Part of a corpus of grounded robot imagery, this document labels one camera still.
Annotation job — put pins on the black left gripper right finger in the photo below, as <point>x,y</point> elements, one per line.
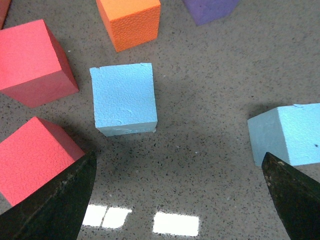
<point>296,198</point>

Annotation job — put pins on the left orange foam block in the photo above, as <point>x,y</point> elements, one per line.
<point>130,23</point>

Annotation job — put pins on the far purple foam block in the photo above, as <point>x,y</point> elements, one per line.
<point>205,11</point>

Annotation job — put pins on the smooth light blue foam block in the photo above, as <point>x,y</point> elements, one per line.
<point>291,133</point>

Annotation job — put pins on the far red foam block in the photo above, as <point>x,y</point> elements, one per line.
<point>34,69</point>

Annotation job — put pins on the near red foam block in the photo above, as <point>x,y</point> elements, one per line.
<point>33,155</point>

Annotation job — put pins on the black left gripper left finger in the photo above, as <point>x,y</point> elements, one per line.
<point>56,210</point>

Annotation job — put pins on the red foam block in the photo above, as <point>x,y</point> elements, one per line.
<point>34,69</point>
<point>33,155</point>

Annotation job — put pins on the dented light blue foam block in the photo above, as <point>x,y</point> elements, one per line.
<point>124,99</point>

